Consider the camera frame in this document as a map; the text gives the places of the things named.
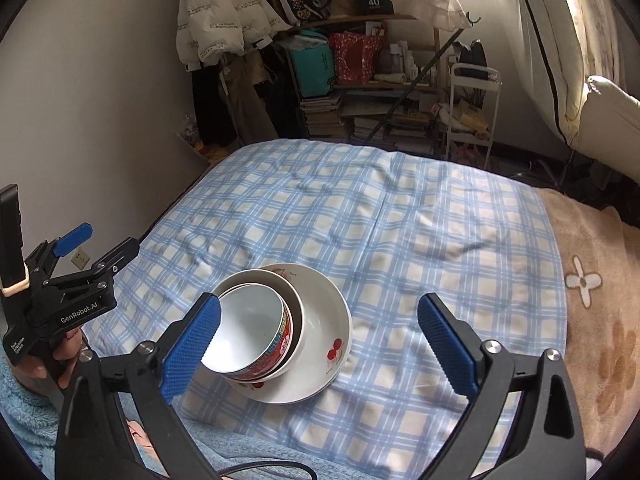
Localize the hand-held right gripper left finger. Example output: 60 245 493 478
55 291 223 480

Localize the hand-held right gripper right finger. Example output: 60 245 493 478
416 292 587 480

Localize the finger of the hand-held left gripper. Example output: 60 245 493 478
30 223 95 282
65 237 141 287

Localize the large red patterned bowl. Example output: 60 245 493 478
200 283 294 380

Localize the plain white bowl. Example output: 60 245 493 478
210 269 305 390

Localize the large cherry print plate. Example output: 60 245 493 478
235 263 354 405

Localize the person's left forearm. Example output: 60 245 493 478
0 356 69 465

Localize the person's left hand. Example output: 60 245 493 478
14 330 84 391

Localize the light blue fleece robe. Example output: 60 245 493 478
117 402 322 480

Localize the cardboard box with toys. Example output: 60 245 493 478
177 115 227 164

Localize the blue plaid bed sheet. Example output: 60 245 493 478
82 139 569 476

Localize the brown flower blanket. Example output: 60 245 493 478
537 187 640 462

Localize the black hanging coat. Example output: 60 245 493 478
192 59 239 149

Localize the beige hanging coat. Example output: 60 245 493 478
220 46 282 147

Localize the white trolley cart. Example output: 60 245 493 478
443 63 503 172

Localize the stack of books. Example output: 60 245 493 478
300 94 437 157

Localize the white puffer jacket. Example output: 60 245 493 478
175 0 294 72

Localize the black pole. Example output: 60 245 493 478
366 27 464 144

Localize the teal bag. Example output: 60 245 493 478
289 35 335 100

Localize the cream office chair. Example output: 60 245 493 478
560 75 640 188

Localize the group of white bottles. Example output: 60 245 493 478
387 42 437 82

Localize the black backpack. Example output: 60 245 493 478
457 40 489 82

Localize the red bag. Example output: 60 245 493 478
328 31 387 87

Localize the wooden shelf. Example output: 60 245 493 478
280 11 444 157

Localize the black cable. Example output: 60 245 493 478
219 461 322 480

